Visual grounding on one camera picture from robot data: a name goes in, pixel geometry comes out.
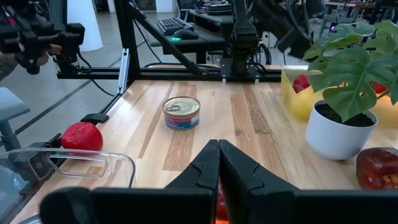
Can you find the grey stool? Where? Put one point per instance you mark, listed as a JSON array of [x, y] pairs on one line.
[[9, 109]]

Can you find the silver aluminium bar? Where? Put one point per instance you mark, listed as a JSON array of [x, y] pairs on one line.
[[123, 70]]

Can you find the black table-level camera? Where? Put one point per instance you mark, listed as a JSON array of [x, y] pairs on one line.
[[40, 149]]

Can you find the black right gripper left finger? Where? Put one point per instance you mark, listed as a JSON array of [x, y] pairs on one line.
[[155, 205]]

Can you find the black keyboard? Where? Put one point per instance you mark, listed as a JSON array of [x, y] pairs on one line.
[[172, 25]]

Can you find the red toy apple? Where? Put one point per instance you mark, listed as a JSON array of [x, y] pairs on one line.
[[380, 88]]

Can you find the artificial green monstera plant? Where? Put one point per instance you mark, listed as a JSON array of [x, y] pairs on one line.
[[351, 77]]

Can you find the black table clamp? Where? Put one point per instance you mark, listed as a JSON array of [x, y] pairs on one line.
[[94, 118]]

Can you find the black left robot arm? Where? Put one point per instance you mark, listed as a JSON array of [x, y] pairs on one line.
[[244, 37]]

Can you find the red bell pepper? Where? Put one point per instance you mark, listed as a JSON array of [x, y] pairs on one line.
[[301, 83]]

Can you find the dark red toy fruit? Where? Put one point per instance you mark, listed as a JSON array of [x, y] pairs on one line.
[[377, 168]]

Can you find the black computer mouse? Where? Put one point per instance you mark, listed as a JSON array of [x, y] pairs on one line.
[[185, 34]]

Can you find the tin can with gold lid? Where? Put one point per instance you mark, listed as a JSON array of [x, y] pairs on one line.
[[182, 113]]

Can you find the red toy tomato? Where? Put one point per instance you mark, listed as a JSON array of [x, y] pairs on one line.
[[82, 137]]

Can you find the clear plastic bin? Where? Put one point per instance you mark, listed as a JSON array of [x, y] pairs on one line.
[[31, 186]]

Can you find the black aluminium table frame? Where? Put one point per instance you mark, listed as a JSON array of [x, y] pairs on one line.
[[130, 46]]

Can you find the translucent yellow plastic bin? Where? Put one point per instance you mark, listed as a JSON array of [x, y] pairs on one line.
[[298, 102]]

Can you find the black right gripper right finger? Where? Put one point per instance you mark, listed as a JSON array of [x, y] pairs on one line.
[[280, 205]]

